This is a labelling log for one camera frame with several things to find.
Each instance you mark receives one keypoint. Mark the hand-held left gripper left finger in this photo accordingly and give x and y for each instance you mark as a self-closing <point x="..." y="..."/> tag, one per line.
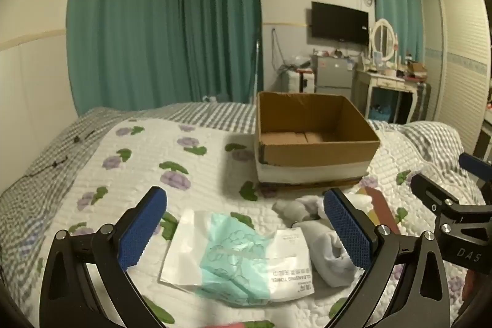
<point x="142" y="230"/>

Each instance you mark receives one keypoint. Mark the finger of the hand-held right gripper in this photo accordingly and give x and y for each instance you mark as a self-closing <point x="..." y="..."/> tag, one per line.
<point x="426" y="187"/>
<point x="472" y="161"/>

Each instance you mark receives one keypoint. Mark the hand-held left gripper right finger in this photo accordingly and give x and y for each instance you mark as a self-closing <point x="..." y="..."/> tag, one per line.
<point x="348" y="232"/>

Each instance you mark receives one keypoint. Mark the white sock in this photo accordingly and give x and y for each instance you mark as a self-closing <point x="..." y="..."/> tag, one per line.
<point x="326" y="249"/>

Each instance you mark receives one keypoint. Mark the grey soft cloth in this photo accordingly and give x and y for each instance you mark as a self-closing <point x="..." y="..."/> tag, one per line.
<point x="294" y="212"/>

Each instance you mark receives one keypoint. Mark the cardboard box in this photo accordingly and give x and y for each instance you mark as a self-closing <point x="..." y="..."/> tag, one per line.
<point x="319" y="155"/>

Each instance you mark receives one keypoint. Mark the white and teal towel packet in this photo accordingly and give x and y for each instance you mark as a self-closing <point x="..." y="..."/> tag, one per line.
<point x="238" y="255"/>

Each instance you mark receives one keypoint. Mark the brown and red book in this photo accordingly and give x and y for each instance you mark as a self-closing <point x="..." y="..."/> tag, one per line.
<point x="382" y="207"/>

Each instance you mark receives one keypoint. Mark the white crumpled cloth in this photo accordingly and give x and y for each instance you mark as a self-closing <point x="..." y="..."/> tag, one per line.
<point x="312" y="203"/>

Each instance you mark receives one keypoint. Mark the white louvred wardrobe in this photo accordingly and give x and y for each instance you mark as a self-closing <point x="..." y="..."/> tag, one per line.
<point x="461" y="63"/>

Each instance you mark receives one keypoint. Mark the small brown box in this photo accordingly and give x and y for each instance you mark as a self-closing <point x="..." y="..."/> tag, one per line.
<point x="417" y="68"/>

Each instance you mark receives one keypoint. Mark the white vanity table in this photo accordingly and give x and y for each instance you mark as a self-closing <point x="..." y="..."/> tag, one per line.
<point x="380" y="82"/>

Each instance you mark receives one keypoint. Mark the floral quilted bed cover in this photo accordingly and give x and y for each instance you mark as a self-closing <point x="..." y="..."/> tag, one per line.
<point x="36" y="168"/>

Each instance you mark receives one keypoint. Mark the pink flat object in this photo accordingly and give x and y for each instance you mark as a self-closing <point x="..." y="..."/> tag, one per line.
<point x="242" y="324"/>

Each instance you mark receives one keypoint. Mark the grey mini fridge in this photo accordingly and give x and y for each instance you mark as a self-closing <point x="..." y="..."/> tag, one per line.
<point x="332" y="76"/>

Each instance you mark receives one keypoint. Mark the white oval vanity mirror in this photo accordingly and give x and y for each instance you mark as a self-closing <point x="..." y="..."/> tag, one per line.
<point x="383" y="41"/>

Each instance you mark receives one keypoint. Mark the white floor appliance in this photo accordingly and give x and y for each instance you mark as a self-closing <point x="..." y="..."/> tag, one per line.
<point x="294" y="82"/>

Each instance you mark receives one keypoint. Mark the narrow teal curtain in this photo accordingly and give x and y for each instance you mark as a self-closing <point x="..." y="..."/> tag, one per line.
<point x="396" y="5"/>

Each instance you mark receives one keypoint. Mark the wide teal curtain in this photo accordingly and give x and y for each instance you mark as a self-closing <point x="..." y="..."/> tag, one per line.
<point x="219" y="24"/>
<point x="127" y="24"/>

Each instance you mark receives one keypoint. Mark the black wall television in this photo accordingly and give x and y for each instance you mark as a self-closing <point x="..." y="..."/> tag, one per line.
<point x="338" y="22"/>

